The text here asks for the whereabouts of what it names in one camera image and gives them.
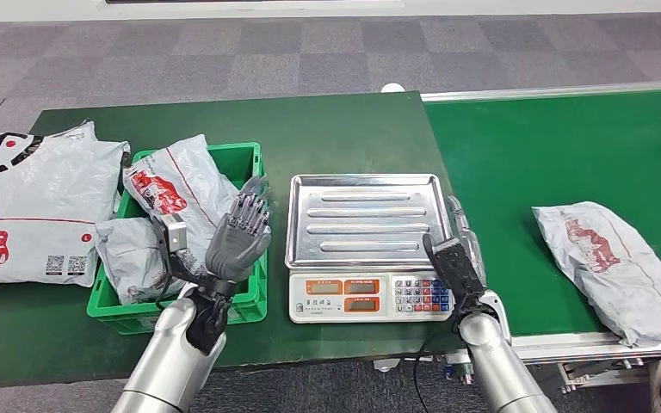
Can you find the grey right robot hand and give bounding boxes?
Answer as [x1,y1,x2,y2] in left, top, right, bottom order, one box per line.
[445,195,488,287]

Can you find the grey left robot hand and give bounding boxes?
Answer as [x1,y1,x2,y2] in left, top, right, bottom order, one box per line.
[205,175,274,287]

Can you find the long grey parcel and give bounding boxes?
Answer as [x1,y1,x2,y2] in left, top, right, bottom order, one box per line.
[122,134,244,281]

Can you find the grey parcel bag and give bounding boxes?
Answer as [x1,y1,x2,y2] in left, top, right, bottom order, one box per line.
[95,216,196,306]

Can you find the conveyor connector box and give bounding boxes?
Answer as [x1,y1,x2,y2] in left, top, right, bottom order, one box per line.
[443,357,479,384]

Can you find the grey parcel, faded red print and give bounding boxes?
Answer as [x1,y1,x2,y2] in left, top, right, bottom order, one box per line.
[531,200,661,349]

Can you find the green plastic crate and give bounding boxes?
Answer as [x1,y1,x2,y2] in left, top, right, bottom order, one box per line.
[85,141,269,336]

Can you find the white electronic scale, steel tray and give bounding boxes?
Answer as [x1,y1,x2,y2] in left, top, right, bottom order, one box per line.
[284,173,458,325]

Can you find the large flat white mailer bag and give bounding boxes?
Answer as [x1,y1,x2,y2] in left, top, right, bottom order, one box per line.
[0,120,132,291]

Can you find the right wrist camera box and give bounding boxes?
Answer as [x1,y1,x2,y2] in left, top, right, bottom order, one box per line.
[422,233,487,312]

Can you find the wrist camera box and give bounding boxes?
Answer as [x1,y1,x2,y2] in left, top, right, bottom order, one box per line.
[152,213,190,284]
[422,233,487,312]

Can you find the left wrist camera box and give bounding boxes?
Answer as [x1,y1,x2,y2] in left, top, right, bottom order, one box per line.
[152,213,190,284]

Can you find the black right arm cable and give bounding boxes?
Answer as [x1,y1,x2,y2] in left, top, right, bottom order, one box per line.
[412,329,464,413]

